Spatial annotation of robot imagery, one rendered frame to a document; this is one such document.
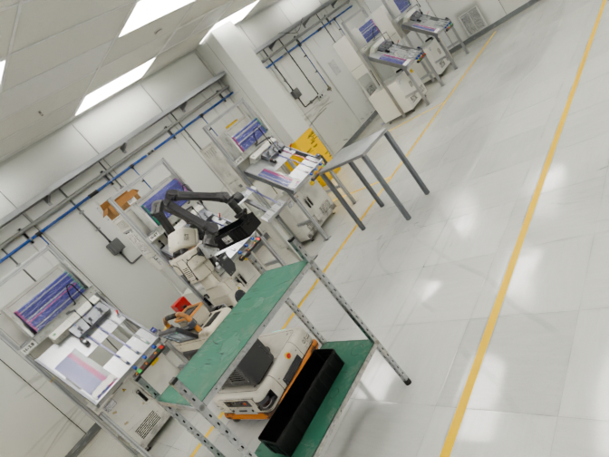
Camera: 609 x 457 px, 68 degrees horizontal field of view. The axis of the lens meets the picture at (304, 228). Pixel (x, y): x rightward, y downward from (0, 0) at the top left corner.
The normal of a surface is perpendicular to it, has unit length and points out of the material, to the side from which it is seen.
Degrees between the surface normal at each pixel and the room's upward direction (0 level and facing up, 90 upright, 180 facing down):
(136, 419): 90
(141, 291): 90
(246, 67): 90
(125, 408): 90
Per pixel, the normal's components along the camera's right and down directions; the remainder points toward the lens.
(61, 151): 0.62, -0.22
